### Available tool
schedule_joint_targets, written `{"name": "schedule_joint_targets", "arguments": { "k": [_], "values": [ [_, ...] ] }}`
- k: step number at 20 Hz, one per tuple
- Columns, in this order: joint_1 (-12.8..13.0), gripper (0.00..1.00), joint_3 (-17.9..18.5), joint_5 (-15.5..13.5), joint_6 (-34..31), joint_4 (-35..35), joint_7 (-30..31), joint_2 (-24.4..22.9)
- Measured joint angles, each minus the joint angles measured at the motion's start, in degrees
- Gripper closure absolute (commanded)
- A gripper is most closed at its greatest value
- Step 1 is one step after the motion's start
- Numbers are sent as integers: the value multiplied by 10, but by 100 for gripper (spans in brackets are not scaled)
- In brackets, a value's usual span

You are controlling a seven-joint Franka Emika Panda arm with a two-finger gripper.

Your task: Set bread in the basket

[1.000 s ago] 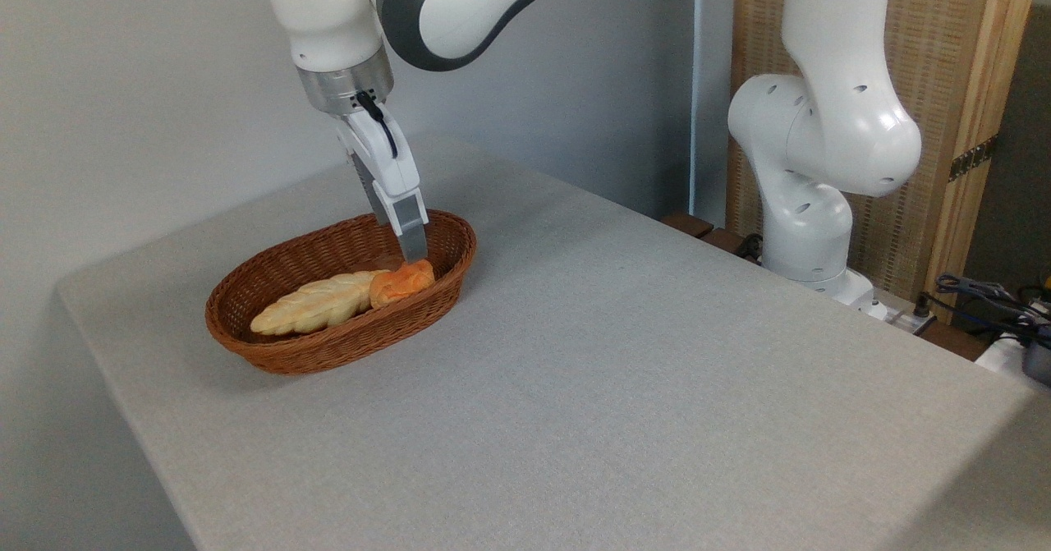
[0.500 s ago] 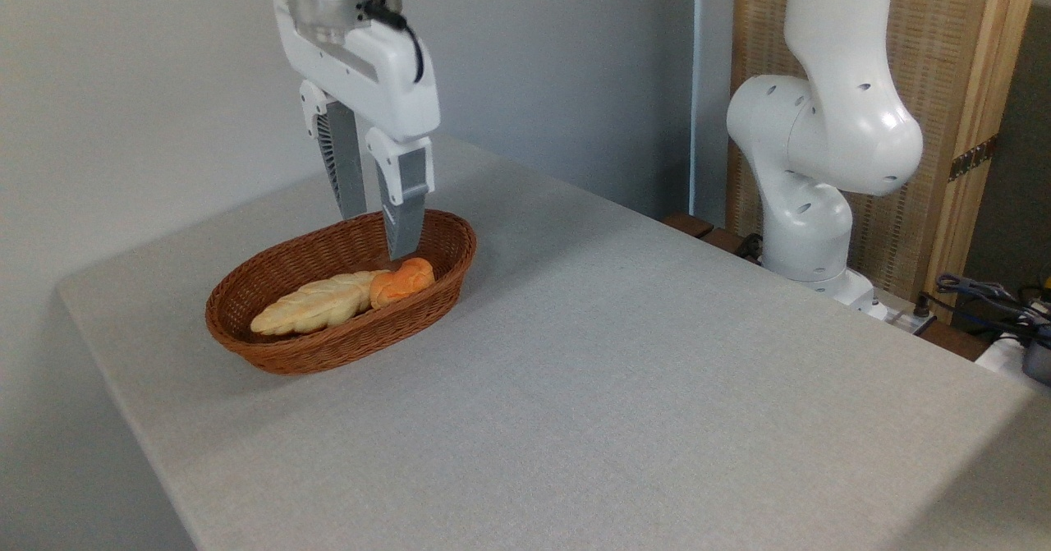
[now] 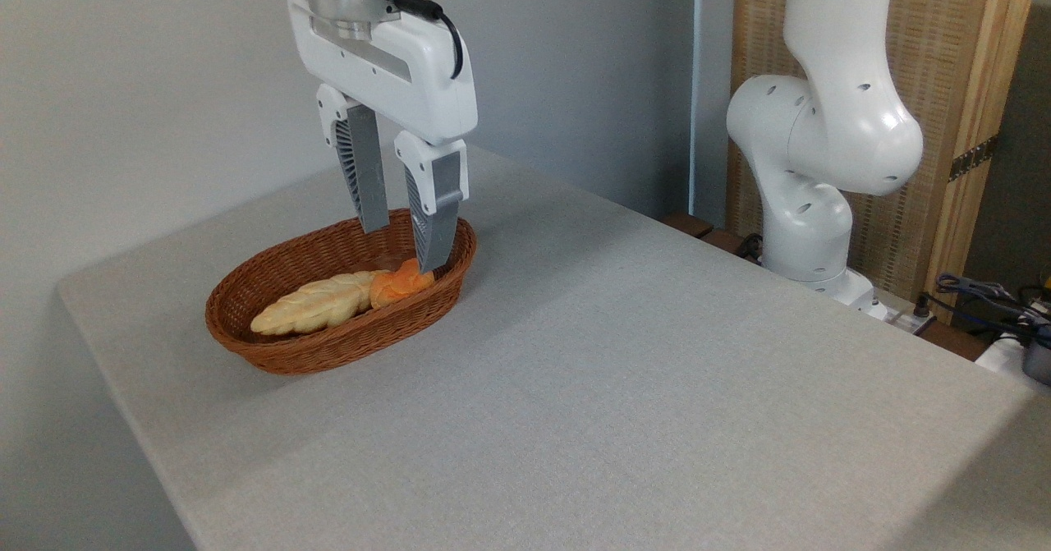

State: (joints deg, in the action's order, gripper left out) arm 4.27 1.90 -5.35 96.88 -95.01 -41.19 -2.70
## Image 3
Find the bundle of dark cables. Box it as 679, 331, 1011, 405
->
916, 273, 1051, 348

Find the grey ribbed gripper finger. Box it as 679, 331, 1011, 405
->
316, 84, 392, 236
393, 130, 470, 275

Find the round orange bread roll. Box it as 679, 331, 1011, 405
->
369, 258, 436, 310

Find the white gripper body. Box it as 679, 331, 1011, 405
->
279, 0, 479, 146

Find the long pale braided bread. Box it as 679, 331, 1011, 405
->
250, 270, 392, 337

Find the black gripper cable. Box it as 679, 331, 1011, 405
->
389, 0, 466, 81

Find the wooden woven folding screen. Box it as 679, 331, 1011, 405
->
727, 0, 1043, 324

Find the white vertical pole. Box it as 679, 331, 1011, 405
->
690, 0, 709, 220

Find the brown oval wicker basket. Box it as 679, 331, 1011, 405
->
205, 209, 479, 376

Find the dark brown wooden slat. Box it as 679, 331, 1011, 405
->
662, 213, 765, 267

